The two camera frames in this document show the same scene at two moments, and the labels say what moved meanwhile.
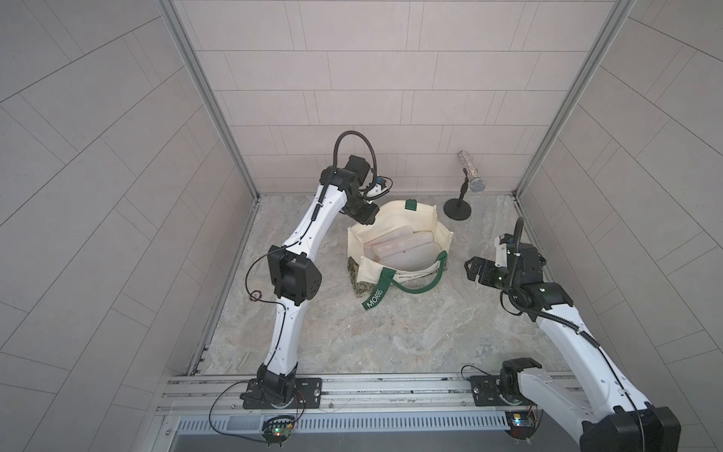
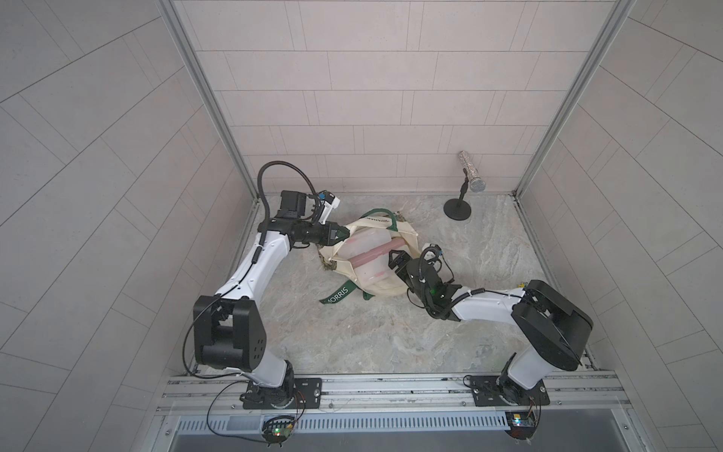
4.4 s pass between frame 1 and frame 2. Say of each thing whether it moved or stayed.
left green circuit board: stayed
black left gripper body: moved
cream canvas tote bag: moved
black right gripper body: moved
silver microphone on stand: stayed
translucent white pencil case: moved
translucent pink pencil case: moved
